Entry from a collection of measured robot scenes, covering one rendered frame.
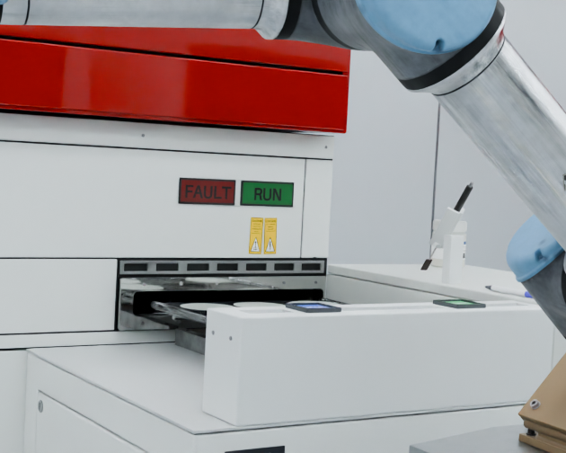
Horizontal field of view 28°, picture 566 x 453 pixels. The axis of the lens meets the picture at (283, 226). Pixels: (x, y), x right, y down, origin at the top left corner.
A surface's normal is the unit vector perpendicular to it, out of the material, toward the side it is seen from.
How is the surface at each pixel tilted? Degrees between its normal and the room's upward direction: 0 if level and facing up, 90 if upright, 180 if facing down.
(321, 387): 90
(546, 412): 47
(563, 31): 90
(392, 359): 90
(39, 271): 90
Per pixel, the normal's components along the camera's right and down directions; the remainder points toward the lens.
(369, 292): -0.85, -0.02
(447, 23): 0.29, 0.06
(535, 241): -0.66, -0.71
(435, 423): 0.53, 0.07
